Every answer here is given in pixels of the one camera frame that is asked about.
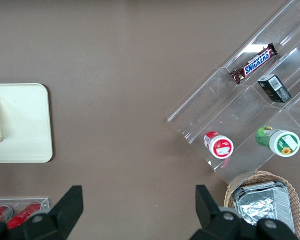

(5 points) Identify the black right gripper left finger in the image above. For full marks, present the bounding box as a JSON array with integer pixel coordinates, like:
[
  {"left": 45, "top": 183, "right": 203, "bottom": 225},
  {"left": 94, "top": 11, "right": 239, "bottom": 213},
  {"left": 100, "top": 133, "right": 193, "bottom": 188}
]
[{"left": 0, "top": 184, "right": 84, "bottom": 240}]

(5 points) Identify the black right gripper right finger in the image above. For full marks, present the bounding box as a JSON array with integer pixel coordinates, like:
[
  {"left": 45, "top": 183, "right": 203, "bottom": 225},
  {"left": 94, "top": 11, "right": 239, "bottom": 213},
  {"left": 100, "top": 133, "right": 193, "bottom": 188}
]
[{"left": 189, "top": 184, "right": 300, "bottom": 240}]

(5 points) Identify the light tan wicker basket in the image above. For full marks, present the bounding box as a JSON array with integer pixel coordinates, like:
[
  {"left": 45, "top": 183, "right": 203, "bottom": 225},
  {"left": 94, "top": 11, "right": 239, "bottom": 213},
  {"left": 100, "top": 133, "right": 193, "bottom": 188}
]
[{"left": 223, "top": 170, "right": 300, "bottom": 238}]

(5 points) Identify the cream rectangular plastic tray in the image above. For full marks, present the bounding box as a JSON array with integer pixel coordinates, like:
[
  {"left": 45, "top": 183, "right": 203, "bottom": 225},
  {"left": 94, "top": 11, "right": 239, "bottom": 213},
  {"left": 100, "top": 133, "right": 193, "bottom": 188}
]
[{"left": 0, "top": 82, "right": 53, "bottom": 164}]

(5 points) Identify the clear acrylic bottle rack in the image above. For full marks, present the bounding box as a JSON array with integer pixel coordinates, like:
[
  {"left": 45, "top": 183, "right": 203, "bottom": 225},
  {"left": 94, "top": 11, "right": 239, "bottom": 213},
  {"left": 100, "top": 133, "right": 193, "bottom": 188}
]
[{"left": 0, "top": 197, "right": 50, "bottom": 224}]

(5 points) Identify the red cola bottle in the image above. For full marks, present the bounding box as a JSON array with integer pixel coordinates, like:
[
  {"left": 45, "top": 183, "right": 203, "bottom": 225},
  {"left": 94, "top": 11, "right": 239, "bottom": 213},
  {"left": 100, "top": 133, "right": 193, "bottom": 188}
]
[
  {"left": 0, "top": 204, "right": 15, "bottom": 224},
  {"left": 6, "top": 202, "right": 43, "bottom": 230}
]

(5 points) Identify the silver foil container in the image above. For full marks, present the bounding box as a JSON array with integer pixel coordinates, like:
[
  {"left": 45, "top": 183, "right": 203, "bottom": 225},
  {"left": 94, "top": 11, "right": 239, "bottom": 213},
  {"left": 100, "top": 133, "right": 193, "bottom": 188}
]
[{"left": 231, "top": 180, "right": 296, "bottom": 235}]

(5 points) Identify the red lidded snack cup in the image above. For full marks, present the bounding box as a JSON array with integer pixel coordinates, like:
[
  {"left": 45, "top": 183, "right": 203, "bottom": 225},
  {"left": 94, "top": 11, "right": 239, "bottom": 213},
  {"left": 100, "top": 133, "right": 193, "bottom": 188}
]
[{"left": 203, "top": 130, "right": 234, "bottom": 160}]

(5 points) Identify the green lidded snack cup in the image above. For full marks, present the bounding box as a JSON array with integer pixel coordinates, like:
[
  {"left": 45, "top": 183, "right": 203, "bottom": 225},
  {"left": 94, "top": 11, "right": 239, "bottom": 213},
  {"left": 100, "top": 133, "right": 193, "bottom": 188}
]
[{"left": 255, "top": 125, "right": 300, "bottom": 158}]

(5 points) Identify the clear acrylic stepped shelf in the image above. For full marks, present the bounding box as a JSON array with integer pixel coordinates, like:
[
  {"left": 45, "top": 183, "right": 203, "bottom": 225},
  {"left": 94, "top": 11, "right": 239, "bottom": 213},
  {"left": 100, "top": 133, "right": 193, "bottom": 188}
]
[{"left": 166, "top": 0, "right": 300, "bottom": 185}]

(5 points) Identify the small black carton box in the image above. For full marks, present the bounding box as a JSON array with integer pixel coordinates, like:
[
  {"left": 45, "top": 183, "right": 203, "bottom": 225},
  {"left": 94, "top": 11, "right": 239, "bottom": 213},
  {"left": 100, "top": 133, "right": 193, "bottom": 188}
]
[{"left": 257, "top": 73, "right": 292, "bottom": 104}]

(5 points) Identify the Snickers chocolate bar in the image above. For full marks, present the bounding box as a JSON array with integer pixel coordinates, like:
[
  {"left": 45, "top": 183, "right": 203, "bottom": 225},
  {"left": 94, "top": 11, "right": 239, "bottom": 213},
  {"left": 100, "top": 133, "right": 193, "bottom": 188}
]
[{"left": 230, "top": 42, "right": 279, "bottom": 85}]

